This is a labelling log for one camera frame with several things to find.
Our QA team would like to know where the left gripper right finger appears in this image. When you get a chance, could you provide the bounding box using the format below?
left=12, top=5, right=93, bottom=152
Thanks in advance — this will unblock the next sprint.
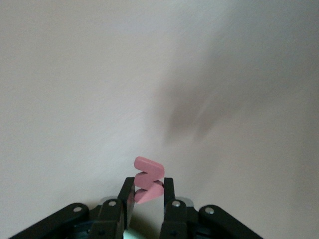
left=159, top=177, right=262, bottom=239

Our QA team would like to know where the pink lowercase letter w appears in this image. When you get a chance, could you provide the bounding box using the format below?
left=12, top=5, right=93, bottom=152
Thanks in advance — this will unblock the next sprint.
left=134, top=156, right=165, bottom=205

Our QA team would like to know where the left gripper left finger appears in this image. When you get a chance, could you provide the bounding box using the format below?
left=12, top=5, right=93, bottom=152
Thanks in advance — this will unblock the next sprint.
left=9, top=177, right=137, bottom=239

